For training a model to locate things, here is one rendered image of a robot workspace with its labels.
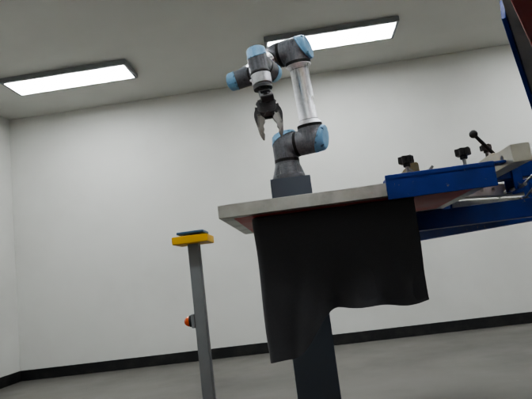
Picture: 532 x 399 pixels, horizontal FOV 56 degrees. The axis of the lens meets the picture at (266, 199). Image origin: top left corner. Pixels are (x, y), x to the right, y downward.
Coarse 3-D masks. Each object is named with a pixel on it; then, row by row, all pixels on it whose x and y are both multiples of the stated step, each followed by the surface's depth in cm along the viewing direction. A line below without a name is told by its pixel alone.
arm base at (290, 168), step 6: (276, 162) 232; (282, 162) 230; (288, 162) 229; (294, 162) 230; (276, 168) 232; (282, 168) 229; (288, 168) 228; (294, 168) 229; (300, 168) 231; (276, 174) 231; (282, 174) 228; (288, 174) 227; (294, 174) 227; (300, 174) 229
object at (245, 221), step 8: (448, 192) 151; (456, 192) 153; (464, 192) 156; (368, 200) 146; (376, 200) 149; (416, 200) 161; (424, 200) 164; (432, 200) 166; (312, 208) 148; (320, 208) 151; (248, 216) 148; (256, 216) 151; (248, 224) 169
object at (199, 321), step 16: (176, 240) 181; (192, 240) 180; (208, 240) 182; (192, 256) 184; (192, 272) 183; (192, 288) 182; (192, 320) 180; (208, 336) 181; (208, 352) 178; (208, 368) 178; (208, 384) 177
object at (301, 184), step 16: (304, 176) 225; (272, 192) 224; (288, 192) 224; (304, 192) 224; (320, 336) 214; (304, 352) 213; (320, 352) 213; (304, 368) 212; (320, 368) 212; (336, 368) 212; (304, 384) 211; (320, 384) 211; (336, 384) 211
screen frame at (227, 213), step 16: (320, 192) 144; (336, 192) 143; (352, 192) 143; (368, 192) 142; (384, 192) 142; (224, 208) 145; (240, 208) 145; (256, 208) 145; (272, 208) 144; (288, 208) 144; (304, 208) 146; (240, 224) 166
